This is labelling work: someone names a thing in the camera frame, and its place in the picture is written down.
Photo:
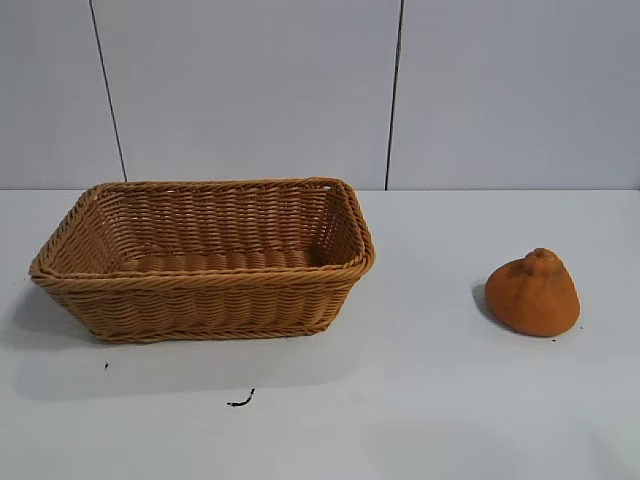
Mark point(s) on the soft orange citrus fruit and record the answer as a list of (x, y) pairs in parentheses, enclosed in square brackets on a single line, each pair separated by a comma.
[(532, 300)]

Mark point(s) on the black curved debris strand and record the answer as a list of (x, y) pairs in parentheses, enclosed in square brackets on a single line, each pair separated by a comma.
[(242, 401)]

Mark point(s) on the woven tan wicker basket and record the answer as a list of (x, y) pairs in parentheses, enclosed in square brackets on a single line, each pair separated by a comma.
[(200, 300)]

